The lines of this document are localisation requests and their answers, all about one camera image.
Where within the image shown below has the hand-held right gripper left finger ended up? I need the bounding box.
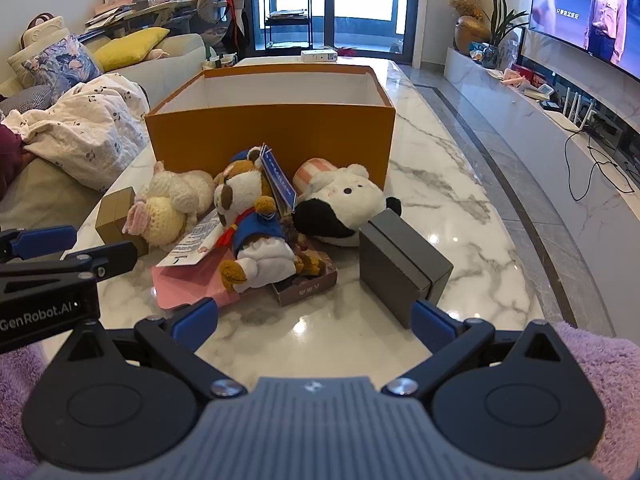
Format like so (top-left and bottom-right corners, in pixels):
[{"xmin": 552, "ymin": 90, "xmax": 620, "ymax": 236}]
[{"xmin": 47, "ymin": 297, "xmax": 249, "ymax": 402}]

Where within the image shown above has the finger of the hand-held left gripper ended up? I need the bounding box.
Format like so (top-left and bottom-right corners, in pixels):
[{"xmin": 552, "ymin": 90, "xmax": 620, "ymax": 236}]
[
  {"xmin": 61, "ymin": 241, "xmax": 139, "ymax": 279},
  {"xmin": 0, "ymin": 226, "xmax": 79, "ymax": 264}
]

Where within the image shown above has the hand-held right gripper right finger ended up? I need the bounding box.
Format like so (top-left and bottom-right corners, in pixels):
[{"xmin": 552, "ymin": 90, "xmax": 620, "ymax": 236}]
[{"xmin": 382, "ymin": 299, "xmax": 582, "ymax": 399}]

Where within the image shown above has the pink pouch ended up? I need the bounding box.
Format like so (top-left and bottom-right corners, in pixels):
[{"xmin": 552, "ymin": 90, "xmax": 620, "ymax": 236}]
[{"xmin": 151, "ymin": 247, "xmax": 242, "ymax": 311}]

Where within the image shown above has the gold box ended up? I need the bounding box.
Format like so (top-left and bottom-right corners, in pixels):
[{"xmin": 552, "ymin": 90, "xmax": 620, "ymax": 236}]
[{"xmin": 95, "ymin": 186, "xmax": 151, "ymax": 257}]

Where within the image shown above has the dark grey box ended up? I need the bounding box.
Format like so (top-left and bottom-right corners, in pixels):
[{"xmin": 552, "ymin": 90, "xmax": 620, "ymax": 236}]
[{"xmin": 358, "ymin": 208, "xmax": 455, "ymax": 330}]

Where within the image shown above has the white yellow crochet plush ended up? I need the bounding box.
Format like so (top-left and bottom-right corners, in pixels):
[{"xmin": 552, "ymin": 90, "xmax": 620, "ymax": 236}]
[{"xmin": 122, "ymin": 161, "xmax": 217, "ymax": 247}]

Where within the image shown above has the small brown box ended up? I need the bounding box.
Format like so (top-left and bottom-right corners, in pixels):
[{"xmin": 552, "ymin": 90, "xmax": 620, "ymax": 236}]
[{"xmin": 271, "ymin": 252, "xmax": 339, "ymax": 308}]

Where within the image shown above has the brown dog plush blue outfit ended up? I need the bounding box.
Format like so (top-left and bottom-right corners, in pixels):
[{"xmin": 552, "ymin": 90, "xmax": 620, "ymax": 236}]
[{"xmin": 212, "ymin": 147, "xmax": 327, "ymax": 294}]

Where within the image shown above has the black white plush toy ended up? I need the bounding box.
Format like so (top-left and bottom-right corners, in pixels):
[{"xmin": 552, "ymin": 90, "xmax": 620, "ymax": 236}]
[{"xmin": 292, "ymin": 163, "xmax": 404, "ymax": 247}]

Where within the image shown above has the pink striped plush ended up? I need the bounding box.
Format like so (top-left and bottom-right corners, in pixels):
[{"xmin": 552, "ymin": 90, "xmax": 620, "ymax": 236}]
[{"xmin": 292, "ymin": 157, "xmax": 337, "ymax": 196}]

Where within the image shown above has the orange cardboard box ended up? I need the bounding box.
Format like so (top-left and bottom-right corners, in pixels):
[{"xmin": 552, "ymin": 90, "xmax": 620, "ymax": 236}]
[{"xmin": 144, "ymin": 64, "xmax": 397, "ymax": 192}]

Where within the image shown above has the beige sofa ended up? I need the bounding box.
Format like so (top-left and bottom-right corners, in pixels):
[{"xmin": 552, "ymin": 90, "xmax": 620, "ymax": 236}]
[{"xmin": 0, "ymin": 32, "xmax": 207, "ymax": 235}]

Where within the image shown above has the white blue striped card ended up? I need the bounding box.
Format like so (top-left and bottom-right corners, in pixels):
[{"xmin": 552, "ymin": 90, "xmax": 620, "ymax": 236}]
[{"xmin": 156, "ymin": 208, "xmax": 227, "ymax": 267}]

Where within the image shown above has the maroon cloth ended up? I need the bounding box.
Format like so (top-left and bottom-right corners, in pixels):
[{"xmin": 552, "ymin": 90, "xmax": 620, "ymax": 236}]
[{"xmin": 0, "ymin": 124, "xmax": 32, "ymax": 197}]

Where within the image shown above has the white panda print blanket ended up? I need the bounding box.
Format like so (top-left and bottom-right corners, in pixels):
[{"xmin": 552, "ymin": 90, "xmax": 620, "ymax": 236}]
[{"xmin": 2, "ymin": 72, "xmax": 151, "ymax": 193}]

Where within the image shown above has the grey checked pillow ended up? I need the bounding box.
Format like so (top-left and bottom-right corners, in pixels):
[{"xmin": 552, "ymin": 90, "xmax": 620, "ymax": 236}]
[{"xmin": 0, "ymin": 85, "xmax": 57, "ymax": 117}]

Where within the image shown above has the purple fleece garment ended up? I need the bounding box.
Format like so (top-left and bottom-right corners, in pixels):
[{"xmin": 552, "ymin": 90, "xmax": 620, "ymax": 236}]
[{"xmin": 0, "ymin": 320, "xmax": 640, "ymax": 480}]

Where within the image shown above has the blue floral pillow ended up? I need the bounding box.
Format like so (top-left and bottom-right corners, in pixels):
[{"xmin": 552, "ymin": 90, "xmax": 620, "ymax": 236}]
[{"xmin": 21, "ymin": 35, "xmax": 104, "ymax": 97}]

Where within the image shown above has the cream pillow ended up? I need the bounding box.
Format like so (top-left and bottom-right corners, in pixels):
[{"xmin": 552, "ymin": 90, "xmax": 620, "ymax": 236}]
[{"xmin": 7, "ymin": 15, "xmax": 71, "ymax": 87}]

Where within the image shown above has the yellow pillow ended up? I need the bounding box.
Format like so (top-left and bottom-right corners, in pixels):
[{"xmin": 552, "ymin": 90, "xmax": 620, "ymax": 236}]
[{"xmin": 94, "ymin": 26, "xmax": 171, "ymax": 72}]

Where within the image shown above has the white marble tv cabinet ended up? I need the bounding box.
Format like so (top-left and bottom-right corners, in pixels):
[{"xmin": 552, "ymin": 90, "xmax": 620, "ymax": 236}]
[{"xmin": 444, "ymin": 27, "xmax": 640, "ymax": 242}]

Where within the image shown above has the cluttered desk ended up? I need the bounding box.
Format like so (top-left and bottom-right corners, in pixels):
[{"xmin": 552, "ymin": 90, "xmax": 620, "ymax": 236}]
[{"xmin": 85, "ymin": 0, "xmax": 207, "ymax": 37}]

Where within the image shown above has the white router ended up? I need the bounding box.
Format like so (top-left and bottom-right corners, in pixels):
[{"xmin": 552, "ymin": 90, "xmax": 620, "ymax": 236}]
[{"xmin": 550, "ymin": 87, "xmax": 597, "ymax": 134}]

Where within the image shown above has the blue wrapped pot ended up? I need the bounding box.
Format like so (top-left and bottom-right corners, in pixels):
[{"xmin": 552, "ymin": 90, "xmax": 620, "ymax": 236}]
[{"xmin": 470, "ymin": 42, "xmax": 502, "ymax": 69}]

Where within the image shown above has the grey office chair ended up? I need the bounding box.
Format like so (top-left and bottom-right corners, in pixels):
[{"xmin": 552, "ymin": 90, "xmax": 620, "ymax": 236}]
[{"xmin": 196, "ymin": 0, "xmax": 237, "ymax": 49}]

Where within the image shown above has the gold vase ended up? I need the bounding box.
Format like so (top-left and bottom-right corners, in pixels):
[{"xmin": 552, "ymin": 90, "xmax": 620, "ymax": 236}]
[{"xmin": 454, "ymin": 15, "xmax": 492, "ymax": 54}]

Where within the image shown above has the black shelf rack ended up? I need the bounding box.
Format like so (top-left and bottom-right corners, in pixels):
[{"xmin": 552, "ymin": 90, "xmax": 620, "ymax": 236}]
[{"xmin": 263, "ymin": 0, "xmax": 314, "ymax": 52}]

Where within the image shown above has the green potted plant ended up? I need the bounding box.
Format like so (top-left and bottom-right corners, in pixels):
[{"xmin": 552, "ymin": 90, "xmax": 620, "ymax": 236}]
[{"xmin": 482, "ymin": 0, "xmax": 530, "ymax": 47}]

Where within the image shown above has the black framed glass door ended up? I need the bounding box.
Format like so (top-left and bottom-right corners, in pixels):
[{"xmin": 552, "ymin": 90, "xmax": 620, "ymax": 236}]
[{"xmin": 244, "ymin": 0, "xmax": 422, "ymax": 64}]

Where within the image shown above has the dried flower bunch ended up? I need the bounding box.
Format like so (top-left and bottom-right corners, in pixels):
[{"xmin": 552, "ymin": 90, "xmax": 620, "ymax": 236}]
[{"xmin": 446, "ymin": 0, "xmax": 484, "ymax": 19}]

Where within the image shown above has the television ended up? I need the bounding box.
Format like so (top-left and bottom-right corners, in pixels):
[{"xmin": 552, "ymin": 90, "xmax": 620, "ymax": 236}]
[{"xmin": 527, "ymin": 0, "xmax": 640, "ymax": 82}]

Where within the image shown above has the black cable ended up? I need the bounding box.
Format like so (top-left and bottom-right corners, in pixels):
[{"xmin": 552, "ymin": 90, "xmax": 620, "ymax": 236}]
[{"xmin": 564, "ymin": 127, "xmax": 637, "ymax": 202}]

